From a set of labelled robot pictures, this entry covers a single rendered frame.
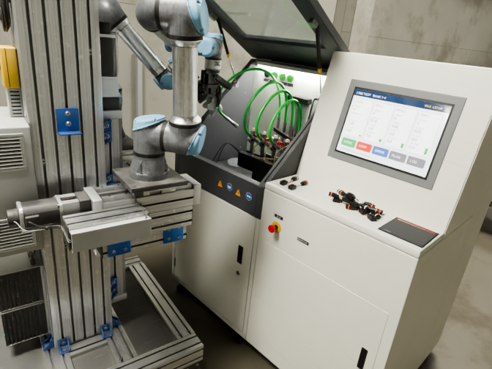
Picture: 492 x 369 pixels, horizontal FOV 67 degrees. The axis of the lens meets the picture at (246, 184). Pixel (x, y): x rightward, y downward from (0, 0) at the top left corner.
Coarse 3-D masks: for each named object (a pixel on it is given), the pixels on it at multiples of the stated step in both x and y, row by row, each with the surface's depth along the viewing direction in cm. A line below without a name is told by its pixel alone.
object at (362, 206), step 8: (344, 192) 154; (336, 200) 152; (344, 200) 149; (352, 200) 149; (352, 208) 146; (360, 208) 145; (368, 208) 144; (376, 208) 143; (368, 216) 141; (376, 216) 141
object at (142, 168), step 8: (136, 152) 138; (136, 160) 139; (144, 160) 138; (152, 160) 138; (160, 160) 140; (136, 168) 139; (144, 168) 138; (152, 168) 138; (160, 168) 140; (168, 168) 146; (136, 176) 139; (144, 176) 138; (152, 176) 139; (160, 176) 141
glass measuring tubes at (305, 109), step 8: (288, 96) 210; (296, 96) 209; (296, 104) 209; (304, 104) 205; (288, 112) 213; (296, 112) 212; (304, 112) 206; (288, 120) 215; (296, 120) 213; (304, 120) 207; (288, 128) 217; (296, 128) 212
